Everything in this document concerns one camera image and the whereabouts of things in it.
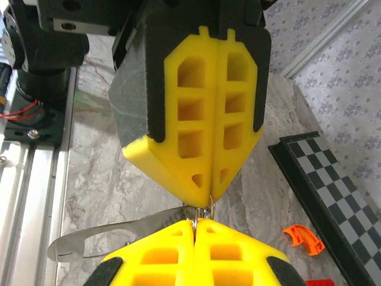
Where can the orange curved plastic piece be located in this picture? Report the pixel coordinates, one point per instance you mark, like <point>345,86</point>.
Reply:
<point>303,238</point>

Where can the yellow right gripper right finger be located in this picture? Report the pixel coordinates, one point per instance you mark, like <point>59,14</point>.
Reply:
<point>238,265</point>

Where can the red plastic block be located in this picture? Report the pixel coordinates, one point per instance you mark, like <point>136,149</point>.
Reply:
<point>320,283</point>

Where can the black and grey chessboard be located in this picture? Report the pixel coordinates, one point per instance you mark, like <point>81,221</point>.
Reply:
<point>342,193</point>

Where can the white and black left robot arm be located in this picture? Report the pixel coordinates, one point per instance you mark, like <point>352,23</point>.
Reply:
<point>44,50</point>

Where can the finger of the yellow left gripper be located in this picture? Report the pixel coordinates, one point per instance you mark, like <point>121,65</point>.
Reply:
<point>218,119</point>
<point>169,161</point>

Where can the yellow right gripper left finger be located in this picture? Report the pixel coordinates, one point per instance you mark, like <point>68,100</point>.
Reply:
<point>154,268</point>

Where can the silver metal keyring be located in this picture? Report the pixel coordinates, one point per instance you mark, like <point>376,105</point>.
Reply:
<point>196,222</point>

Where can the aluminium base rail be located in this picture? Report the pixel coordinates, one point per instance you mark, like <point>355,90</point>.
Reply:
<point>29,208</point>

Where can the aluminium corner frame post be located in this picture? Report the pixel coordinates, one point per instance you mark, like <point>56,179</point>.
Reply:
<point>327,38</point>

